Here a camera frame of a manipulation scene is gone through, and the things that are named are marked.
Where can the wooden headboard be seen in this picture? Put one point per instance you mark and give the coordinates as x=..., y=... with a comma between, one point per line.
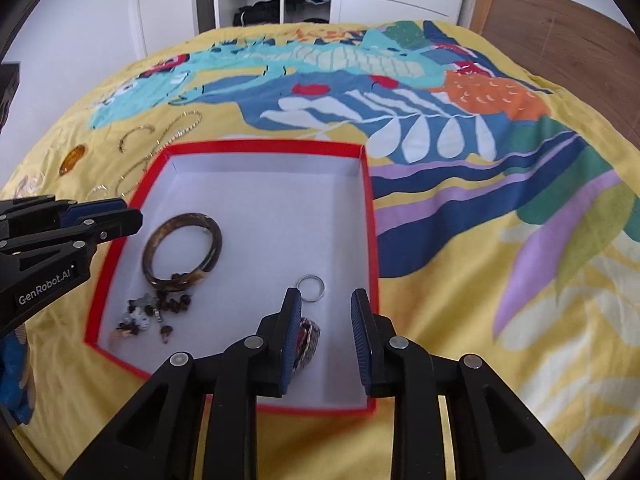
x=550, y=25

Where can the dark furniture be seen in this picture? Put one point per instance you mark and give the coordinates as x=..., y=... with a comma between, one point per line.
x=9, y=90

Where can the folded black clothes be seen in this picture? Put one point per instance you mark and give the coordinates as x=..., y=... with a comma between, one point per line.
x=257, y=10

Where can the white door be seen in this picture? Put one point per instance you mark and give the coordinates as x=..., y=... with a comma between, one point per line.
x=160, y=10

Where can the person's left hand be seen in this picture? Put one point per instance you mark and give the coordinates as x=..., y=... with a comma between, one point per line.
x=12, y=380

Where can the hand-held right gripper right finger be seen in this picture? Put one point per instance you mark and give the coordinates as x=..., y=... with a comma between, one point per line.
x=361, y=345

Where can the brown bangle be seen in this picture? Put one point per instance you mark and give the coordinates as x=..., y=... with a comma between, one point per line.
x=216, y=240

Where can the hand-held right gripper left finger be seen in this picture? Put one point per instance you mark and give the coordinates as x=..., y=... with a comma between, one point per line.
x=292, y=345

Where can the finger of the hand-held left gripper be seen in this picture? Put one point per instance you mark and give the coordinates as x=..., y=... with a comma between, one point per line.
x=117, y=225
x=97, y=210

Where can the small silver hoop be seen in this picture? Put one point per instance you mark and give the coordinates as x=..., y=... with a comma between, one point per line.
x=95, y=191

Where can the yellow printed blanket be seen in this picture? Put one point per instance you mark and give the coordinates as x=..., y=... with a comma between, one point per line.
x=450, y=260

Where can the red cardboard box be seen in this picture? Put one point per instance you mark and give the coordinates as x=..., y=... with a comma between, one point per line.
x=280, y=210

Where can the amber oval brooch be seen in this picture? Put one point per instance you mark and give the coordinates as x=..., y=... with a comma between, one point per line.
x=72, y=160

